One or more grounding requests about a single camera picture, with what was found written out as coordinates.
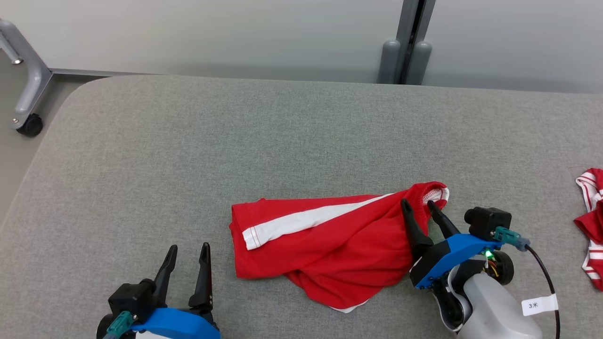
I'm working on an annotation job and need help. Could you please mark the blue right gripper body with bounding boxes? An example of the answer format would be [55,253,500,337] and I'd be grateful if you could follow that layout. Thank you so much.
[409,234,503,289]

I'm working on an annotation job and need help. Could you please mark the teal cable connector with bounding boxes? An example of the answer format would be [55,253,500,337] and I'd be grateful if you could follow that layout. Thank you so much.
[103,311,135,339]
[494,226,531,251]

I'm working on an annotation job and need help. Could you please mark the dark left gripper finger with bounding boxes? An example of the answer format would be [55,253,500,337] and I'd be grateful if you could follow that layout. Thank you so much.
[188,242,214,313]
[153,245,179,308]

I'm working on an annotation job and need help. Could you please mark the black caster wheel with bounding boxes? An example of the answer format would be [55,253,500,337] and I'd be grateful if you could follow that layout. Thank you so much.
[16,114,44,137]

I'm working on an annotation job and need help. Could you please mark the red jersey with white sleeves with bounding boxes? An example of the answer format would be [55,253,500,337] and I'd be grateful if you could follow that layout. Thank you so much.
[574,168,603,291]

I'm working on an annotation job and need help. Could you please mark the red shorts with white stripe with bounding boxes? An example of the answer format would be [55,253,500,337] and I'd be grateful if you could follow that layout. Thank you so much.
[229,181,450,314]

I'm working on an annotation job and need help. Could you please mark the teal left cable connector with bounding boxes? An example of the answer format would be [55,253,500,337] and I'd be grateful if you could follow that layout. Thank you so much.
[103,311,135,339]

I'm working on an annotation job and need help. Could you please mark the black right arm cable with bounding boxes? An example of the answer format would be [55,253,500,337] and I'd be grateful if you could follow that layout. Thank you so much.
[525,245,562,339]

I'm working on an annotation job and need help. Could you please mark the grey partition post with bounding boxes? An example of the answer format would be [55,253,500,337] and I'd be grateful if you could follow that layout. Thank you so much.
[377,0,436,86]

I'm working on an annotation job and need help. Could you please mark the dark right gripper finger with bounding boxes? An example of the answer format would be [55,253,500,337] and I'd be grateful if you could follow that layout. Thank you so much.
[426,201,462,240]
[400,199,434,260]

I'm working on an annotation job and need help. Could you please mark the white cable label tag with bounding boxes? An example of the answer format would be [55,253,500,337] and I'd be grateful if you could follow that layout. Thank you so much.
[522,294,559,316]

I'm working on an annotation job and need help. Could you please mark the teal right cable connector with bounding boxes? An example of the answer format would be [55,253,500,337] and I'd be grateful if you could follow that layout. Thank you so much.
[494,226,531,251]

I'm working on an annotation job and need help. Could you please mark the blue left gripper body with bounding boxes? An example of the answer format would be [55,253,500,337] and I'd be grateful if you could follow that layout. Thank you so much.
[131,307,221,339]

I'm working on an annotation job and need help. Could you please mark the grey metal stand leg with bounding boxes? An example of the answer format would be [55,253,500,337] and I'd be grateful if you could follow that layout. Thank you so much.
[0,19,53,130]

